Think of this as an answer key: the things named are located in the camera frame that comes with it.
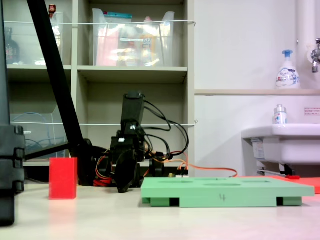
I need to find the black table clamp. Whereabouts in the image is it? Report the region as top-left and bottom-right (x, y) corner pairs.
(149, 156), (166, 179)

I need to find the clear bin with dark bottle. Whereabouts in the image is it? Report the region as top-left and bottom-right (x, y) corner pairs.
(3, 11), (65, 66)

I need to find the large clear storage bin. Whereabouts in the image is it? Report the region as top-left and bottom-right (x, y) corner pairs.
(91, 8), (176, 68)

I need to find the small clear sanitizer bottle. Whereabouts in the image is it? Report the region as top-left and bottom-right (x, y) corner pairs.
(272, 104), (288, 125)

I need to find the white cord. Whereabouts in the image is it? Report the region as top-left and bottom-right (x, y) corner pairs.
(3, 19), (197, 27)
(9, 119), (199, 127)

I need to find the notched black stack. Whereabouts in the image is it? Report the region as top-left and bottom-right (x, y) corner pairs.
(0, 124), (26, 227)

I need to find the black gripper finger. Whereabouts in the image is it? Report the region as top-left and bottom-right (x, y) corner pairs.
(122, 149), (138, 192)
(114, 153), (127, 194)

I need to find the beige shelf unit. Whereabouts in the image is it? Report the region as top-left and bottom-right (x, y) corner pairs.
(2, 0), (196, 186)

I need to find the thin black tripod leg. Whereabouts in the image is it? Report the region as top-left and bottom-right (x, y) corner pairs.
(24, 141), (70, 161)

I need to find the black cable bundle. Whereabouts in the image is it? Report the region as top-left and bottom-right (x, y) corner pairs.
(139, 99), (190, 162)

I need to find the chrome faucet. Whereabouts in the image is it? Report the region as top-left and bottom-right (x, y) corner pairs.
(309, 37), (320, 74)

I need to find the teal box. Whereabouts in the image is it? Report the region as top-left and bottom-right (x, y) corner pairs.
(103, 10), (133, 24)

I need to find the red square block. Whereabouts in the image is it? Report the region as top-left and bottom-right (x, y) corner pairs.
(48, 157), (78, 200)

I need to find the flat orange block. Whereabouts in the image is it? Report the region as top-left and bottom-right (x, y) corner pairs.
(239, 174), (320, 195)

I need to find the orange cable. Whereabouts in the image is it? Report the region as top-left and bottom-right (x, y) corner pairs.
(146, 149), (239, 179)

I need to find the clear file box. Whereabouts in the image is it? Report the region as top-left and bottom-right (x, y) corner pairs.
(9, 104), (70, 162)

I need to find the green board with holes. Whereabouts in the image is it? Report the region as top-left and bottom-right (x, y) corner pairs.
(140, 176), (315, 208)

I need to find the white foam soap bottle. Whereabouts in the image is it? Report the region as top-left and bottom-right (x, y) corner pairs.
(275, 49), (301, 90)

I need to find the circuit board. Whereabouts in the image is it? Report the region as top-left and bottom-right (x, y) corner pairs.
(166, 172), (190, 179)

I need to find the white sink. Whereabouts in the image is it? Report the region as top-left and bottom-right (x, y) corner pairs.
(240, 123), (320, 166)

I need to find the dark glass bottle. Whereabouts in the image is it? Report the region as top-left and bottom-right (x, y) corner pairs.
(4, 26), (21, 65)

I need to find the thick black tripod leg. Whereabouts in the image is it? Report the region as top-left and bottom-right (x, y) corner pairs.
(26, 0), (95, 187)

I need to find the wall sign with red text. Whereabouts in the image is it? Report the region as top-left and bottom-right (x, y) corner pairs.
(303, 106), (320, 117)

